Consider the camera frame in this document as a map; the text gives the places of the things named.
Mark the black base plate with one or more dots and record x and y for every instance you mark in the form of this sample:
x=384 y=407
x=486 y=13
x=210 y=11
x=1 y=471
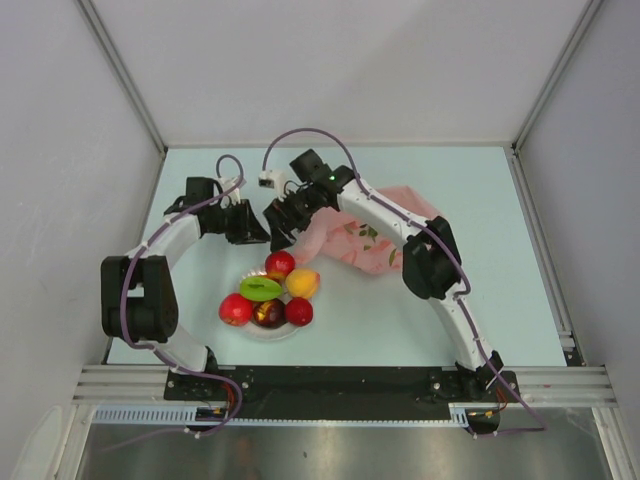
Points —
x=356 y=408

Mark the aluminium frame post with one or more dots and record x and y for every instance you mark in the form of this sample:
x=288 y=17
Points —
x=117 y=65
x=576 y=37

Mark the aluminium rail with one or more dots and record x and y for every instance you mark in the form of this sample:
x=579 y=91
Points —
x=568 y=341
x=537 y=386

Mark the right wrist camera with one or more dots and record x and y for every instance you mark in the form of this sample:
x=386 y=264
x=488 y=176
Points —
x=274 y=180

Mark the fake yellow fruit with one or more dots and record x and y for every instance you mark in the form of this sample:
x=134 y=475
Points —
x=302 y=283

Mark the right aluminium frame post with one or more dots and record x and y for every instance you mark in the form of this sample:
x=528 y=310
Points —
x=576 y=37

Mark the fake green star fruit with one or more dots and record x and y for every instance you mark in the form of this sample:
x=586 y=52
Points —
x=260 y=289

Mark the fake red pomegranate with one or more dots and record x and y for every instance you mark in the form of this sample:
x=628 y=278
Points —
x=299 y=312

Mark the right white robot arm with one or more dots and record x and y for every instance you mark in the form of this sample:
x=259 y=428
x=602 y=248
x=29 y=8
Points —
x=431 y=263

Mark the left aluminium frame post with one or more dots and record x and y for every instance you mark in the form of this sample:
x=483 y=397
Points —
x=117 y=65

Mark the fake dark purple fruit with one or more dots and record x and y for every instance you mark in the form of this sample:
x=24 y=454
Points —
x=269 y=314

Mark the fake red apple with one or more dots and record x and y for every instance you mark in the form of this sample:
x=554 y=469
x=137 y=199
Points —
x=235 y=310

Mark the white plate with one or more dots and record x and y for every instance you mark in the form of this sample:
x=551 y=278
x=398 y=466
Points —
x=252 y=329

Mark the fake red yellow peach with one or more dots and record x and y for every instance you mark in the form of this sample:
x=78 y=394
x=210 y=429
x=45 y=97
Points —
x=278 y=265

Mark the aluminium front rail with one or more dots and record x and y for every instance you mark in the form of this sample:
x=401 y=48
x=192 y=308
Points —
x=537 y=386

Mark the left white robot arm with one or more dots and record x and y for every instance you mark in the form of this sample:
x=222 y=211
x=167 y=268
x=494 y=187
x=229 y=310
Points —
x=138 y=301

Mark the right side aluminium rail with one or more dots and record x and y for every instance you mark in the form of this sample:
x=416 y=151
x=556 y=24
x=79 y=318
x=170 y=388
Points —
x=568 y=341

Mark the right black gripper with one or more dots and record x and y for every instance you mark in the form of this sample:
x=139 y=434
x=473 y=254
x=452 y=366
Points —
x=277 y=214

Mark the pink plastic bag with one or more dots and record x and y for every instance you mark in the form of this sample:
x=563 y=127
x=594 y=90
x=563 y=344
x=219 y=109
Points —
x=343 y=237

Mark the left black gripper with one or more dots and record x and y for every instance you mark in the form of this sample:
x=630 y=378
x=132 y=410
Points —
x=248 y=230

